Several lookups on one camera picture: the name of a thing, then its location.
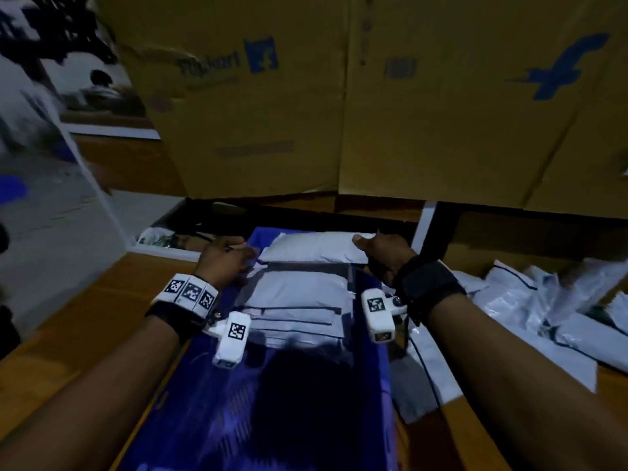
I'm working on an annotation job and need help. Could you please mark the white metal shelf leg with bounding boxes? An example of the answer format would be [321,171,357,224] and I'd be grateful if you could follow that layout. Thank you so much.
[409,200,439,257]

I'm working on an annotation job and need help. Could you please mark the right marker wristband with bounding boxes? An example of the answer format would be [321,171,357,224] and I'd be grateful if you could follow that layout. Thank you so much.
[391,254,468,326]

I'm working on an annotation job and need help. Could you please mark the person's right forearm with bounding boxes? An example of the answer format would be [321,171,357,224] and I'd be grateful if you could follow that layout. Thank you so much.
[422,294,628,471]

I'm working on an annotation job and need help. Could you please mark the left marker wristband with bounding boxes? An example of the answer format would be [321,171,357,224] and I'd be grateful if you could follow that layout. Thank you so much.
[146,272,222,340]

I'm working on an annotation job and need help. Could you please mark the white metal rack frame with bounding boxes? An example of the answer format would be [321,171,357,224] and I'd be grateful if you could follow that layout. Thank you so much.
[0,83,202,263]

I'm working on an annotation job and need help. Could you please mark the grey mailer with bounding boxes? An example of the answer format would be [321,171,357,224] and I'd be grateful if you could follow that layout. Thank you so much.
[256,231,375,267]

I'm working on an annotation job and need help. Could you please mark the marker wristband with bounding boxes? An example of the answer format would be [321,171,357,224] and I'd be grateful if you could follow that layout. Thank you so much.
[391,254,468,326]
[146,272,222,340]

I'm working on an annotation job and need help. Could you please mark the wooden table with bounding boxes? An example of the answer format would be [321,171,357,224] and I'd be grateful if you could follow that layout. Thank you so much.
[0,250,628,471]

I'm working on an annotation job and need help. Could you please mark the packed white bags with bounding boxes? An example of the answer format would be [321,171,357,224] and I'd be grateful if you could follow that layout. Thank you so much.
[235,266,355,351]

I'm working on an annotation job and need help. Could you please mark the blue plastic crate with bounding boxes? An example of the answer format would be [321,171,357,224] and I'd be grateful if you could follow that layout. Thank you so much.
[118,226,400,471]

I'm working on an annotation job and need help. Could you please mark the person's left hand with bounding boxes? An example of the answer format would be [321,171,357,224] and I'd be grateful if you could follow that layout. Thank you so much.
[193,236,259,290]

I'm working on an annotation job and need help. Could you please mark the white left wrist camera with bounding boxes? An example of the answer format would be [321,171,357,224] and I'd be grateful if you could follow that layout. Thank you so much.
[212,311,254,370]

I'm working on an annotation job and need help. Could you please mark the person's left forearm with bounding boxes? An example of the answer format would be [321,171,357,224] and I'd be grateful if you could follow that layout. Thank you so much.
[0,313,192,471]

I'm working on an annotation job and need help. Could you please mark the person's right hand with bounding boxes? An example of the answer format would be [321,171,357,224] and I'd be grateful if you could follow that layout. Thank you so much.
[352,231,419,287]

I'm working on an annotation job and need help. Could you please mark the pile of grey mailer bags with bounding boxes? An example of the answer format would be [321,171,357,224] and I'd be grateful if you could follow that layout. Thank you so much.
[391,254,628,425]

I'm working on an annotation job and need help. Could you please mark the black metal bracket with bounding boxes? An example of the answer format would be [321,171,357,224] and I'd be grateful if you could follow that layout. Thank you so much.
[0,0,119,67]

